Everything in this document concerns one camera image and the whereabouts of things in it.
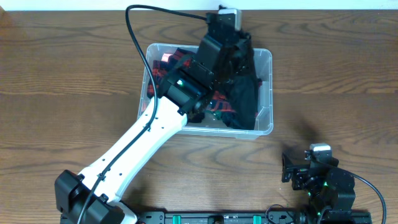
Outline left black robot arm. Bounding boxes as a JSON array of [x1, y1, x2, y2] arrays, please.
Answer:
[[55, 9, 249, 223]]

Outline clear plastic storage bin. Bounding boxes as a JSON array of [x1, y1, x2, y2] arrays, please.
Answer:
[[137, 43, 274, 140]]

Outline large black garment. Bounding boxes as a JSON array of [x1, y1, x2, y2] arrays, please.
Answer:
[[211, 32, 260, 130]]

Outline red navy plaid shirt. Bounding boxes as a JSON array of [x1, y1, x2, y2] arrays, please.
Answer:
[[147, 48, 224, 117]]

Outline dark green garment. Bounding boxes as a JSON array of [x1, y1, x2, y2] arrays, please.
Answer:
[[213, 110, 228, 122]]

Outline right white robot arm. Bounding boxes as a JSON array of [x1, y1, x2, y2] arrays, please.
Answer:
[[282, 150, 356, 223]]

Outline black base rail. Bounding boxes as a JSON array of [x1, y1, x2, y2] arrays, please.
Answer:
[[137, 209, 372, 224]]

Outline coral pink printed shirt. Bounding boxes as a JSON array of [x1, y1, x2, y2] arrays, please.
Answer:
[[161, 53, 174, 63]]

